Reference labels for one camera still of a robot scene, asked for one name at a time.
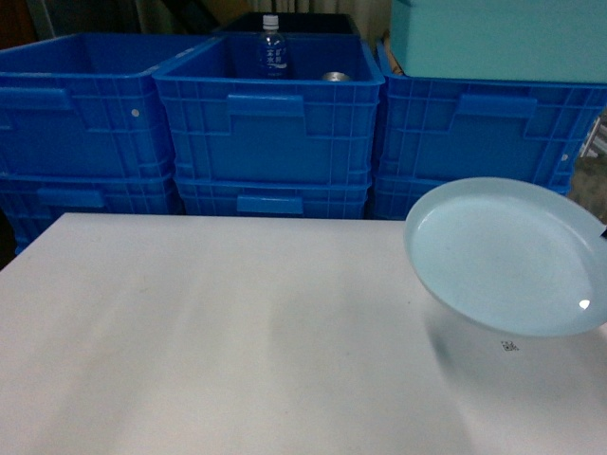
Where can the blue crate stack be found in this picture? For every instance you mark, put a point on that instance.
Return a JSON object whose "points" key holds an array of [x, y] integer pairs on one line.
{"points": [[235, 198], [33, 203], [391, 197]]}

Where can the silver metal can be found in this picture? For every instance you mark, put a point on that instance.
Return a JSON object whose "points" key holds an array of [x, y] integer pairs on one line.
{"points": [[335, 76]]}

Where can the lower blue crate middle stack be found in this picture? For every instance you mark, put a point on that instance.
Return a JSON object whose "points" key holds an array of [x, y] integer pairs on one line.
{"points": [[235, 198]]}

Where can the blue crate with bottle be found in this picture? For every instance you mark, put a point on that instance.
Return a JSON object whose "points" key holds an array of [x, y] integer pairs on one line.
{"points": [[230, 124]]}

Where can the clear water bottle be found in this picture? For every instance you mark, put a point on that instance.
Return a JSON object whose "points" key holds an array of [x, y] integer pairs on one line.
{"points": [[272, 51]]}

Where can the lower blue crate right stack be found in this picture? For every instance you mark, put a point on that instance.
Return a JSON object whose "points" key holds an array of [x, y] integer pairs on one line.
{"points": [[391, 197]]}

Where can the teal plastic bin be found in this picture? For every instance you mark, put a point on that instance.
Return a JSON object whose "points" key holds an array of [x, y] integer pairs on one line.
{"points": [[537, 41]]}

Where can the far left blue crate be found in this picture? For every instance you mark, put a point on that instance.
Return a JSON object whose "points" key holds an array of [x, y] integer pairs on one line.
{"points": [[86, 105]]}

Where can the light blue round plate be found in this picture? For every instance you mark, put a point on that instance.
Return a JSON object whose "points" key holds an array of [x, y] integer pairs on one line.
{"points": [[510, 255]]}

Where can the blue crate under teal bin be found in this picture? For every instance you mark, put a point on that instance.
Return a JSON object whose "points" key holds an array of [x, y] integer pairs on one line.
{"points": [[447, 129]]}

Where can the lower blue crate left stack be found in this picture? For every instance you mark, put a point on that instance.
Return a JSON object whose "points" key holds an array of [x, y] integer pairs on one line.
{"points": [[33, 203]]}

